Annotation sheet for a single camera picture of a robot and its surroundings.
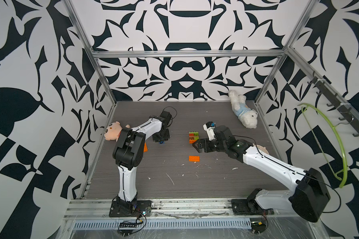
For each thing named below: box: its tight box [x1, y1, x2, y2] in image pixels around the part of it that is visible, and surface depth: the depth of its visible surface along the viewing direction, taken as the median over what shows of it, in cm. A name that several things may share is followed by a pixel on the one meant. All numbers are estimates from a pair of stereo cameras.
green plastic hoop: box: [297, 103, 348, 188], surface depth 62 cm
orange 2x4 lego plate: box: [188, 155, 200, 162], surface depth 91 cm
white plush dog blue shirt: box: [228, 89, 259, 129], surface depth 104 cm
